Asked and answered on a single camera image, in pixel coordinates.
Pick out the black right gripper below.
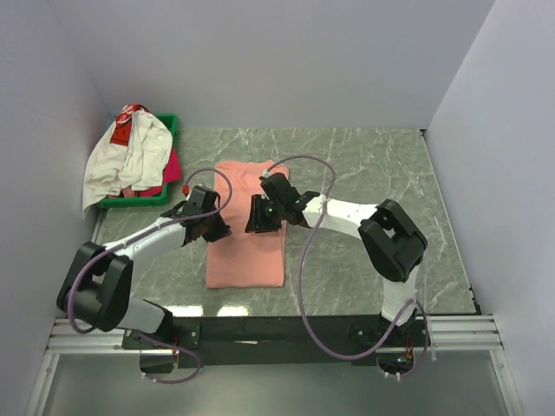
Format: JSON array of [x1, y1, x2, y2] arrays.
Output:
[[245, 195, 285, 234]]

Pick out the salmon pink t shirt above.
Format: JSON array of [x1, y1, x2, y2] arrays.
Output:
[[206, 160, 286, 289]]

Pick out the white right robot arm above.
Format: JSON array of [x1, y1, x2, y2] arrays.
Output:
[[245, 173, 428, 346]]

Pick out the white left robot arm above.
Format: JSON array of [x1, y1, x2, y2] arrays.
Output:
[[56, 185, 232, 348]]

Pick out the magenta t shirt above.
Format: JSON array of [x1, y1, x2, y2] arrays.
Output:
[[108, 149, 182, 199]]

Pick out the white t shirt red print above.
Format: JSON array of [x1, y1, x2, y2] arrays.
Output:
[[82, 104, 173, 216]]

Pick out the black base beam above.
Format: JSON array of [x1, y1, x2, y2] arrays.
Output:
[[121, 315, 429, 374]]

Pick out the green plastic basket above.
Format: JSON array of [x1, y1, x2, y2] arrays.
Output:
[[96, 114, 179, 209]]

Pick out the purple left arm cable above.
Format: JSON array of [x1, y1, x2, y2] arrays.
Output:
[[67, 167, 234, 385]]

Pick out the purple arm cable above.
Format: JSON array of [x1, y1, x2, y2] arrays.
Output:
[[262, 155, 433, 382], [67, 167, 234, 385]]

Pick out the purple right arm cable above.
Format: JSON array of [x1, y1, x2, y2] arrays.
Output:
[[262, 155, 433, 382]]

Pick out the aluminium rail frame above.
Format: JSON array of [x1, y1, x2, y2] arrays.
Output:
[[28, 227, 522, 415]]

